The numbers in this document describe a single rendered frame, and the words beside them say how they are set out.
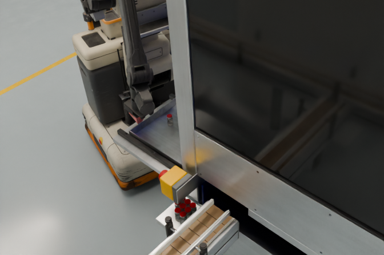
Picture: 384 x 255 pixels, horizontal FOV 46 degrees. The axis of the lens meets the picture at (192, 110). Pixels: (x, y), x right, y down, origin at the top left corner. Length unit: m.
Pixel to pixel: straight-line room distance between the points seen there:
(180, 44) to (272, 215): 0.52
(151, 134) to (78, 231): 1.04
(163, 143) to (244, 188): 0.53
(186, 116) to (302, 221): 0.41
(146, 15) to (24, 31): 2.57
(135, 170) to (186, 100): 1.40
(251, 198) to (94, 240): 1.44
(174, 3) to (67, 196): 1.92
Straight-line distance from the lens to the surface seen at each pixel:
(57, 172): 2.96
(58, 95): 3.58
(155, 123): 1.78
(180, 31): 1.09
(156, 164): 1.63
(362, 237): 1.11
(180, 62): 1.14
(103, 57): 2.47
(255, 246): 1.42
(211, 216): 1.40
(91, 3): 1.91
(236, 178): 1.25
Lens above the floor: 2.05
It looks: 40 degrees down
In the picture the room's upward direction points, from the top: 4 degrees counter-clockwise
